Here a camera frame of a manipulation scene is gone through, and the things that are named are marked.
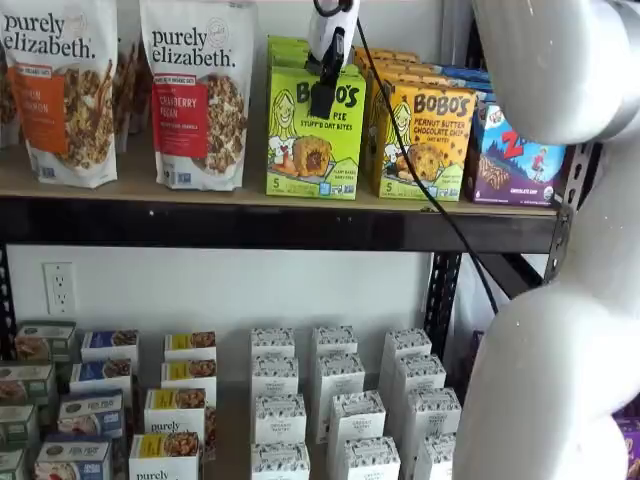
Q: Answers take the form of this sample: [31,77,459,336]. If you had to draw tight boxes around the black metal shelf rack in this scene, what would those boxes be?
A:
[0,0,604,364]

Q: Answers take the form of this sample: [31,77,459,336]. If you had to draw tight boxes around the white organic pastry box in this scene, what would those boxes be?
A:
[253,392,308,446]
[391,353,448,401]
[382,327,433,396]
[342,435,402,480]
[401,386,462,461]
[249,441,312,480]
[311,325,360,357]
[248,326,297,360]
[314,352,367,441]
[250,355,300,399]
[413,432,457,480]
[326,389,387,451]

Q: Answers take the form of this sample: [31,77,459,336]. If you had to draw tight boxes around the white teal plastic sheet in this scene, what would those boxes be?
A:
[449,252,506,381]

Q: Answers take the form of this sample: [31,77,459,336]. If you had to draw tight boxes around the green oatmeal box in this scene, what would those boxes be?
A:
[0,363,57,407]
[0,448,27,480]
[0,403,40,450]
[13,319,77,364]

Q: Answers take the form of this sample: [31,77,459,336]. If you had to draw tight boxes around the white wall outlet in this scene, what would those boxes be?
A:
[42,261,77,317]

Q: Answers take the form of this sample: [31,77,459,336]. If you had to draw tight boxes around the yellow Bobo's peanut butter box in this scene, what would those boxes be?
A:
[357,55,437,72]
[368,79,475,202]
[363,67,452,86]
[351,45,421,60]

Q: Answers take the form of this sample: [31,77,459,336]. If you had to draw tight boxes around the red label granola bag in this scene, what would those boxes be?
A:
[138,0,261,193]

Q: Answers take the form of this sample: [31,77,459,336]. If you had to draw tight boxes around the white granola bag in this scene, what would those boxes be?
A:
[0,47,24,151]

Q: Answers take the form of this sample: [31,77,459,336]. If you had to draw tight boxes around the white patterned small cartons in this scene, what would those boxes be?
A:
[0,324,466,480]

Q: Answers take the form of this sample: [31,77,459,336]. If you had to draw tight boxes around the blue oatmeal box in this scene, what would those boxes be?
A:
[80,328,140,365]
[57,390,126,442]
[33,438,113,480]
[68,357,134,397]

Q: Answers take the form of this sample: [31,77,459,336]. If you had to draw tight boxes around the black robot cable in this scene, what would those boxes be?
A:
[312,0,501,317]

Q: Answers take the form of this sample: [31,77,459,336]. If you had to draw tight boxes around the orange label granola bag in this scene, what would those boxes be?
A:
[0,0,120,190]

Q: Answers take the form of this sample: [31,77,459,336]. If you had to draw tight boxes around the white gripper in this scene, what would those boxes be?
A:
[303,0,363,119]

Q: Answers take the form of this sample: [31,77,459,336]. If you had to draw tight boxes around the wooden shelf board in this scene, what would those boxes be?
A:
[0,132,564,219]

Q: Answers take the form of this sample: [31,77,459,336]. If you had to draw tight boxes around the white box yellow label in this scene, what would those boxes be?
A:
[163,329,218,362]
[143,387,218,437]
[159,357,218,394]
[128,431,204,480]

